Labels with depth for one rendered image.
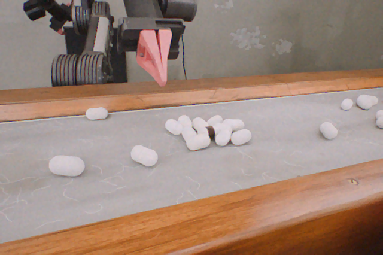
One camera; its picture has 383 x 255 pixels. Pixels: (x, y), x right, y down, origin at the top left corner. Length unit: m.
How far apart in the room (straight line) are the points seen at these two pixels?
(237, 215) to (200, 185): 0.08
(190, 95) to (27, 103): 0.29
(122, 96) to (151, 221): 0.34
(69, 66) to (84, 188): 0.49
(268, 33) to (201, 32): 0.68
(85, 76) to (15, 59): 1.79
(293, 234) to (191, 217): 0.08
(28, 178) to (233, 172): 0.23
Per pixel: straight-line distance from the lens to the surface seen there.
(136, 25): 0.44
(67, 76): 0.76
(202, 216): 0.24
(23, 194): 0.33
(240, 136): 0.39
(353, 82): 0.84
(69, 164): 0.33
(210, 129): 0.40
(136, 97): 0.54
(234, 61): 2.74
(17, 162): 0.40
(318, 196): 0.29
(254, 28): 2.79
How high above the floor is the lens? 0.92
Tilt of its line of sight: 23 degrees down
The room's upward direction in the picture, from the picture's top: 2 degrees clockwise
